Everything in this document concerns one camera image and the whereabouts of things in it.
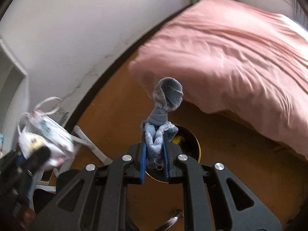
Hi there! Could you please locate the grey blue knotted sock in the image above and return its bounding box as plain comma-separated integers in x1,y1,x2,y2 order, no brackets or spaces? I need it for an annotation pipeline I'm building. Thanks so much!
141,77,183,170

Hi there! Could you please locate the yellow plastic tube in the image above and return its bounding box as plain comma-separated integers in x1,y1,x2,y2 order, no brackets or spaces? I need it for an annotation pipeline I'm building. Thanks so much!
172,136,185,145

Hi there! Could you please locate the black round trash bin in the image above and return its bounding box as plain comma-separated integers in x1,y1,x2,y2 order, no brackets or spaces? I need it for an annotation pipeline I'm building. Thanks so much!
146,125,202,184

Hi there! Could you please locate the chrome chair base leg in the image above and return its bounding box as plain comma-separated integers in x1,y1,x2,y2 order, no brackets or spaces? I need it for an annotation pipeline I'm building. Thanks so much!
156,210,184,231

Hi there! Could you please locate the white desk shelf unit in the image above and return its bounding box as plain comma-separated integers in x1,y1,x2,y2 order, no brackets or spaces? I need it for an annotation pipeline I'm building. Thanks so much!
1,40,30,155

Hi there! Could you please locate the pink bed sheet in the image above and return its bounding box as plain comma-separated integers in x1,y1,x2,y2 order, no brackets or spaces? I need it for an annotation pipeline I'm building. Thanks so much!
128,0,307,156

